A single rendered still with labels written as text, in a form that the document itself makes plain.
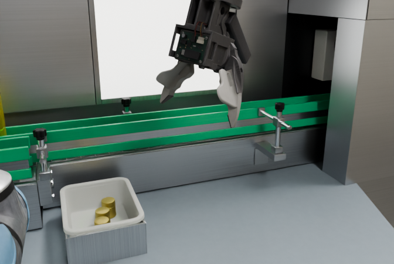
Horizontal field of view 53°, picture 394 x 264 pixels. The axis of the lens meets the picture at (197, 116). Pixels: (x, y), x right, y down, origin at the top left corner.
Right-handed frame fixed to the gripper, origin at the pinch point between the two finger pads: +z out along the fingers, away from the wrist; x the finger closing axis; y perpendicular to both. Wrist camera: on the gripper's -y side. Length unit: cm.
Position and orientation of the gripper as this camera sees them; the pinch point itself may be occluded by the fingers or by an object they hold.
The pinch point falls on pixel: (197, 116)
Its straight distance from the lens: 68.0
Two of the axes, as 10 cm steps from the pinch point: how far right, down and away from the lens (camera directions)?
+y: -5.4, -0.3, -8.4
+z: -2.5, 9.6, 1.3
